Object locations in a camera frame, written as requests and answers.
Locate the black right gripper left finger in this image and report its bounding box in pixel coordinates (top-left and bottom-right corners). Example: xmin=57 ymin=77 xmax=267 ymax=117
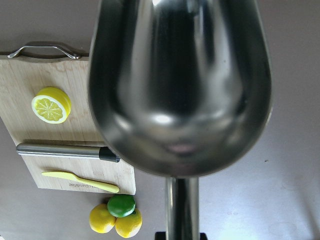
xmin=154 ymin=232 xmax=167 ymax=240

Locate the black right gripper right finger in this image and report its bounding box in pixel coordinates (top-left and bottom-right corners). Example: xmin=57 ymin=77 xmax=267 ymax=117
xmin=200 ymin=232 xmax=207 ymax=240

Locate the steel ice scoop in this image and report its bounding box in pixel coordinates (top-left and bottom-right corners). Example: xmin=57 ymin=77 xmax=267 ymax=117
xmin=88 ymin=0 xmax=272 ymax=240

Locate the yellow lemon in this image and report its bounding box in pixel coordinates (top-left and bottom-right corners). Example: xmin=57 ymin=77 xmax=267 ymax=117
xmin=89 ymin=203 xmax=116 ymax=234
xmin=115 ymin=208 xmax=143 ymax=239

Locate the green lime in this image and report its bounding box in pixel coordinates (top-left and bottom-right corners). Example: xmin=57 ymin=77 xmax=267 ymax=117
xmin=107 ymin=194 xmax=136 ymax=218

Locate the yellow plastic knife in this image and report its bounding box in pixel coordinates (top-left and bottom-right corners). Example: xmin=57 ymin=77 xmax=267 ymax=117
xmin=41 ymin=171 xmax=120 ymax=194

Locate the steel muddler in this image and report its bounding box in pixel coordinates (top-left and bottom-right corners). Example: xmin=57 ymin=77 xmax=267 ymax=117
xmin=16 ymin=143 xmax=121 ymax=163

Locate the half lemon slice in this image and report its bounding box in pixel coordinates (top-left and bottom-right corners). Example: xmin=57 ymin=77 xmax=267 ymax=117
xmin=31 ymin=87 xmax=72 ymax=124

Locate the wooden cutting board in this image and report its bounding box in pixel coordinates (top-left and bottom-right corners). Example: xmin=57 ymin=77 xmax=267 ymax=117
xmin=0 ymin=56 xmax=136 ymax=195

